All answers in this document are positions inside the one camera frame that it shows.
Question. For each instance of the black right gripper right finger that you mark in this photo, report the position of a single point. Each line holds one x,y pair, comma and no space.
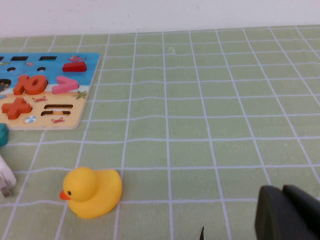
307,207

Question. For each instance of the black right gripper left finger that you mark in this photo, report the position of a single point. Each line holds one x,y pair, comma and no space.
275,220

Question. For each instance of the blue wooden number puzzle board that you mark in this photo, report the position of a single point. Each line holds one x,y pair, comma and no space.
71,117

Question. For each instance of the pink greater-than sign piece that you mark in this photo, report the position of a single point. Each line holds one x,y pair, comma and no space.
70,85

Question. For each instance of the red rectangular bar piece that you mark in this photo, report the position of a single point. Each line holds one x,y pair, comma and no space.
74,67

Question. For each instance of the orange plus sign piece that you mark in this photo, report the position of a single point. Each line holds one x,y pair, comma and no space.
16,108

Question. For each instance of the teal number four piece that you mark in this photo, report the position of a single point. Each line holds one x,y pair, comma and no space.
3,135

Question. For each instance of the orange number ten piece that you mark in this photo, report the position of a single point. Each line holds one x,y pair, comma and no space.
22,86

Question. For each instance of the green checked tablecloth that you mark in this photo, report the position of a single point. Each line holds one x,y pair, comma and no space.
200,125

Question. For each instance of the yellow rubber duck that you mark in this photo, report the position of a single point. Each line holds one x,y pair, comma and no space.
96,195

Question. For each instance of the white usb wall charger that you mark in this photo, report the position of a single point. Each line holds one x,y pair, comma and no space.
7,177

